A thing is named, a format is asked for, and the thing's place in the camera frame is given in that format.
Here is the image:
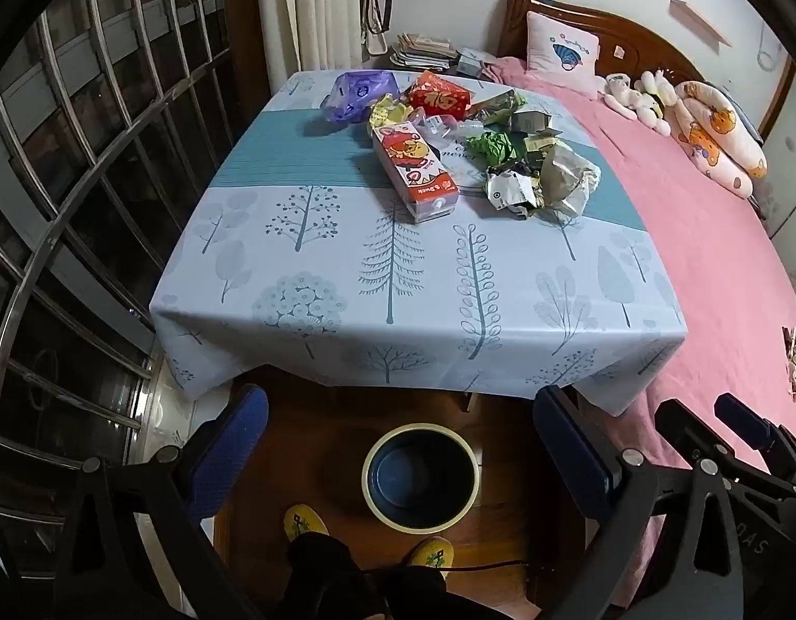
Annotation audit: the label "clear plastic packaging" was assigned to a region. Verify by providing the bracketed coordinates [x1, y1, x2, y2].
[414, 113, 467, 149]

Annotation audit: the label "white pink plush toy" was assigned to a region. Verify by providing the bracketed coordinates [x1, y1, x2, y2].
[603, 71, 639, 120]

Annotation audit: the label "cream curtain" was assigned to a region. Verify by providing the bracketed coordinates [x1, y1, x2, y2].
[254, 0, 373, 75]

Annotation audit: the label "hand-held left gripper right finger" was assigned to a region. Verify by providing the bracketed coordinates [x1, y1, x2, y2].
[532, 385, 746, 620]

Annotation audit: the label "silver white wrapper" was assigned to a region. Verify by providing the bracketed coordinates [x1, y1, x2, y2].
[483, 168, 547, 219]

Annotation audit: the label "pink wall shelf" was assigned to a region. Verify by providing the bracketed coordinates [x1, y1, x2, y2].
[670, 0, 731, 46]

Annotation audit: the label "small grey white carton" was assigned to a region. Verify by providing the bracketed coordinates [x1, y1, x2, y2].
[511, 110, 557, 138]

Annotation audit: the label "white yellow plush toy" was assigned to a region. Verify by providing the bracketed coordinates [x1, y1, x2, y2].
[634, 70, 680, 136]

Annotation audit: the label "yellow wrapper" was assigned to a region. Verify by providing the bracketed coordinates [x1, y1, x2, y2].
[369, 94, 415, 129]

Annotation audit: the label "small grey box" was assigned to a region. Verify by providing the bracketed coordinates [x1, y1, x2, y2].
[456, 48, 496, 79]

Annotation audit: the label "person's legs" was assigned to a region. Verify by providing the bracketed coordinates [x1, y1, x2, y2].
[285, 533, 451, 620]

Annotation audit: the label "black cable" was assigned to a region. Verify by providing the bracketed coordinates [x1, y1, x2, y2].
[356, 559, 528, 577]

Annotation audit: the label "cream rimmed trash bin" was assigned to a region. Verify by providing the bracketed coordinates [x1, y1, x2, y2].
[361, 423, 482, 534]

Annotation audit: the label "long red white carton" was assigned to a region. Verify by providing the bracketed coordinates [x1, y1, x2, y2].
[371, 122, 460, 226]

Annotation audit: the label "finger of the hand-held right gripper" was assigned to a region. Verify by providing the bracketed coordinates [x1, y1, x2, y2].
[655, 399, 761, 485]
[713, 393, 796, 487]

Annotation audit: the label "grey blue pillow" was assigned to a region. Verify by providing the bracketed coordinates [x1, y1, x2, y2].
[721, 87, 761, 140]

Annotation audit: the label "purple plastic bag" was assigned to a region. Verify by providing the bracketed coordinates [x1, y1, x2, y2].
[320, 70, 400, 125]

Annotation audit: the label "white embroidered pillow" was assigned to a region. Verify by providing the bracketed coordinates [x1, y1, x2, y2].
[526, 11, 601, 95]

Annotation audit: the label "hanging bag straps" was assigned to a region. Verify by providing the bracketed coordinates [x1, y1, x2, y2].
[362, 0, 399, 56]

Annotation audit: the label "pink bed sheet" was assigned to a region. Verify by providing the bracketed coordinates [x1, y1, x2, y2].
[485, 57, 796, 608]

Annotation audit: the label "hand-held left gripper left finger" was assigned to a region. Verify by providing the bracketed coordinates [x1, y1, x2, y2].
[52, 384, 270, 620]

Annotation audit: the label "metal window grille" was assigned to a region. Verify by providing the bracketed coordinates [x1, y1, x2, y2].
[0, 0, 234, 595]

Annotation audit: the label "stack of books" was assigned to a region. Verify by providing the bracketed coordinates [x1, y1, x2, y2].
[388, 32, 460, 72]

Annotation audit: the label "tree print tablecloth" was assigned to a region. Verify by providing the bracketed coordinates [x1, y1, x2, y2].
[149, 68, 688, 417]

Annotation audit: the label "wooden headboard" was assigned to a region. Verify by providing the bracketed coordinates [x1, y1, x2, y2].
[498, 0, 764, 136]

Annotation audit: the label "white floral wardrobe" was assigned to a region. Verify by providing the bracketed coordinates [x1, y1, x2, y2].
[756, 58, 796, 240]

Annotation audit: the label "red patterned box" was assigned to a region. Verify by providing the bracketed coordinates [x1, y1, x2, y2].
[407, 71, 471, 118]

